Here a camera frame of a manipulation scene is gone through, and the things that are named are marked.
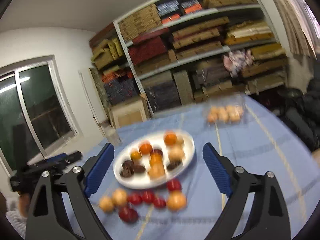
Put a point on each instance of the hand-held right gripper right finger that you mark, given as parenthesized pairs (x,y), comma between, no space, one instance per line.
(217,172)

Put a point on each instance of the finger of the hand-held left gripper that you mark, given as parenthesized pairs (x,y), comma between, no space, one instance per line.
(57,158)
(52,168)

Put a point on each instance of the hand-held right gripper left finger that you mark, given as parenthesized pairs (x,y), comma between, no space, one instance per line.
(98,172)

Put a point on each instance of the white plate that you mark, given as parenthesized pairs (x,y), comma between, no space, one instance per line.
(142,181)

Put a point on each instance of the red tomato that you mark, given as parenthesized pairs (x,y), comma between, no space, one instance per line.
(135,198)
(148,196)
(174,185)
(159,202)

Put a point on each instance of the beige round fruit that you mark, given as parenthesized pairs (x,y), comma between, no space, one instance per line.
(176,153)
(157,171)
(119,197)

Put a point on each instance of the person's left forearm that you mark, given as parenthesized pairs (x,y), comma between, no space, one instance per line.
(23,205)

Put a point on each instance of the small tan-orange fruit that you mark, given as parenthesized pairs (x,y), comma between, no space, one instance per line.
(107,203)

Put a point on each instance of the white drink can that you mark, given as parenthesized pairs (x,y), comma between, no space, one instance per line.
(111,136)

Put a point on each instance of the person's patterned clothing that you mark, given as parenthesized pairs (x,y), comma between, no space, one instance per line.
(15,221)

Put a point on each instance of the smooth yellow-orange fruit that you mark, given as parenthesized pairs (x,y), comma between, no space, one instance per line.
(135,155)
(156,159)

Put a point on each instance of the small tan longan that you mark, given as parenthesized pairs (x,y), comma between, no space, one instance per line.
(180,142)

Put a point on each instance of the dark red plum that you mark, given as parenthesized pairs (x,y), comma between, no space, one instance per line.
(128,214)

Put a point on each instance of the pale peach fruit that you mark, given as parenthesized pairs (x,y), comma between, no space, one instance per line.
(223,114)
(235,112)
(213,115)

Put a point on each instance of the white-framed sliding window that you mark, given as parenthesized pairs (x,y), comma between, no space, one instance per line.
(37,105)

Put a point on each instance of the white leaning board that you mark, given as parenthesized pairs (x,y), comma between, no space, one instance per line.
(90,97)

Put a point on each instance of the clear plastic clamshell box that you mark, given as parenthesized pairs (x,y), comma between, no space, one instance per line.
(225,102)

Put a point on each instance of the green marbled panel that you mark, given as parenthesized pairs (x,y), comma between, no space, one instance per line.
(98,87)

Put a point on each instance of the stack of blue patterned boxes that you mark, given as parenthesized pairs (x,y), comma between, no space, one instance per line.
(120,92)

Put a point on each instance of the orange patterned boxes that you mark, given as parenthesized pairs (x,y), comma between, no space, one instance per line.
(116,76)

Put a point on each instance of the wooden chair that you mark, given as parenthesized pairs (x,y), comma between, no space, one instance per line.
(316,154)

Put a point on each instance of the black bag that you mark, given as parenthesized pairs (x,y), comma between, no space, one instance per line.
(302,115)

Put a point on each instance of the white metal shelf rack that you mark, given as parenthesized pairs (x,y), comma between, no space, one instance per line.
(135,73)

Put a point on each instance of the pink cloth bundle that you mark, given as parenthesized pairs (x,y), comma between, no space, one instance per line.
(236,62)

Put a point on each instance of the stack of tan woven boxes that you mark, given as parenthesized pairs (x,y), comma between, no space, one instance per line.
(106,52)

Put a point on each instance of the rows of fabric-covered boxes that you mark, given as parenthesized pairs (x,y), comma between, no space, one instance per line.
(195,37)

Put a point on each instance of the brick-pattern curtain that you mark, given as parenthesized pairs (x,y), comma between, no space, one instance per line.
(295,25)

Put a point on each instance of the wooden picture frame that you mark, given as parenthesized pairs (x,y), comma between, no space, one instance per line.
(128,113)

